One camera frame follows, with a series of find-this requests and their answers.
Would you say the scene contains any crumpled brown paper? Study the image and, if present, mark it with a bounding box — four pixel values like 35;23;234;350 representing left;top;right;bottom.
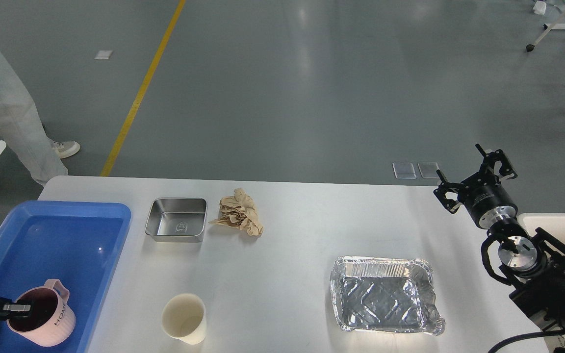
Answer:
208;188;264;236

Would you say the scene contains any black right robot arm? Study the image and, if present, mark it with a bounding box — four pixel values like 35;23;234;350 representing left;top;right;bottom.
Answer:
434;144;565;353

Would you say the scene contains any blue plastic tray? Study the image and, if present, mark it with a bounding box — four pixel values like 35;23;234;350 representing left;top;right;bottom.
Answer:
0;201;131;353

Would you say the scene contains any cream paper cup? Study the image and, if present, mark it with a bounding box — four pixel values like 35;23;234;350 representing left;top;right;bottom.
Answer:
161;293;207;346

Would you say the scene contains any aluminium foil tray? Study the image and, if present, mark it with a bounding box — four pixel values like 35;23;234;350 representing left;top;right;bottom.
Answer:
329;255;446;336

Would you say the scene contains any stainless steel square tray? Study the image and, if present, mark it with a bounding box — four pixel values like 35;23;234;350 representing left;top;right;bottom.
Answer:
144;198;207;243

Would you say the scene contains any person in grey trousers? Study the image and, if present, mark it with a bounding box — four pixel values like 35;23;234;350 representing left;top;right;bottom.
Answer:
0;52;80;186

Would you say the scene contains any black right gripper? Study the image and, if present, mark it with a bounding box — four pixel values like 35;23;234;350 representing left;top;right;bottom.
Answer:
433;144;518;229

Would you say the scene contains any pink mug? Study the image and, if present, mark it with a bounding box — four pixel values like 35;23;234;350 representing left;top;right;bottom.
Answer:
6;279;76;347

